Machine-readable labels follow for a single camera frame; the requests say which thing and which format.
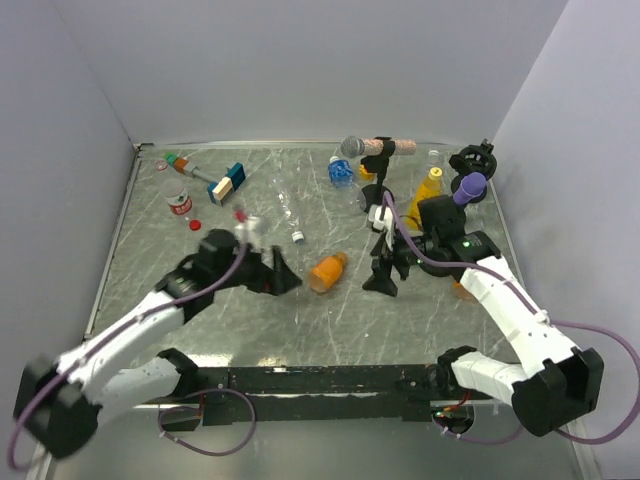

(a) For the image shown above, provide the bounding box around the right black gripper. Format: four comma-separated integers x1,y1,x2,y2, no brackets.
362,224,438,297

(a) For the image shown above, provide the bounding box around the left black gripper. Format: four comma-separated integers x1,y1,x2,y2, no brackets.
214,239,302,295

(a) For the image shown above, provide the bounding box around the orange bottle with barcode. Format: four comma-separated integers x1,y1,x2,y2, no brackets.
308,252,348,294

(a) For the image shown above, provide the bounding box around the red label water bottle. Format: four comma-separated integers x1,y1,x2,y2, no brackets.
160,178,193,218

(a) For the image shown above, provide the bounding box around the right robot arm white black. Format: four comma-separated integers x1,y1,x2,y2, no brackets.
363,196,604,437

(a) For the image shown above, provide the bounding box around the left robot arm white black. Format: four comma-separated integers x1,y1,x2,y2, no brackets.
7,224,302,468

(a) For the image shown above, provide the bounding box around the blue label water bottle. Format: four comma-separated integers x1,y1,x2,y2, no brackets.
328,156,367,214

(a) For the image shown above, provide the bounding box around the clear bottle white cap centre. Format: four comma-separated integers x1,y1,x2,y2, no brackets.
269,149,306,245

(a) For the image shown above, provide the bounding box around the orange bottle lying right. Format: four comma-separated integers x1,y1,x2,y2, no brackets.
453,281,475,301

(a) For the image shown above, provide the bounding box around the yellow juice bottle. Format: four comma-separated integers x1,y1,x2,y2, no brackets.
405,167,443,230

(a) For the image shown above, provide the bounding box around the clear bottle back right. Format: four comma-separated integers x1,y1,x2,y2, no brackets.
428,149,443,178

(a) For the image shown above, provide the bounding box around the small yellow toy piece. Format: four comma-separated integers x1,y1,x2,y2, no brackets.
359,164,375,182

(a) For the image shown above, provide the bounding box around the toy brick hammer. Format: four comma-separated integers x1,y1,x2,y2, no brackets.
164,153,246,206

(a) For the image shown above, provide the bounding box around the glitter pink microphone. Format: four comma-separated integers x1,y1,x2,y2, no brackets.
340,136,417,158

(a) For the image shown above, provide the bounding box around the purple microphone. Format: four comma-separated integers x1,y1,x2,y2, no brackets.
452,172,487,207

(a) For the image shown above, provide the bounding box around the black empty clip stand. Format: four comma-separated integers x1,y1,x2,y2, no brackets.
449,139,497,193

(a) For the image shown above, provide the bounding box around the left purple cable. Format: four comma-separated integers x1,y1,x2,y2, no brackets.
7,239,251,471

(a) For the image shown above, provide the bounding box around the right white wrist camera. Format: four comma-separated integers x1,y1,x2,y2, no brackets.
367,205,395,250

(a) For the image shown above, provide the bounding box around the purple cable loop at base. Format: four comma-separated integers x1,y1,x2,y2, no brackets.
157,388,257,457

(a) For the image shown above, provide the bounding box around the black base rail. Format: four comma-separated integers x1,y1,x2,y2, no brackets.
134,363,481,426

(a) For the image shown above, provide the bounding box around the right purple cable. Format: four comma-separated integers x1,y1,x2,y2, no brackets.
382,192,640,446

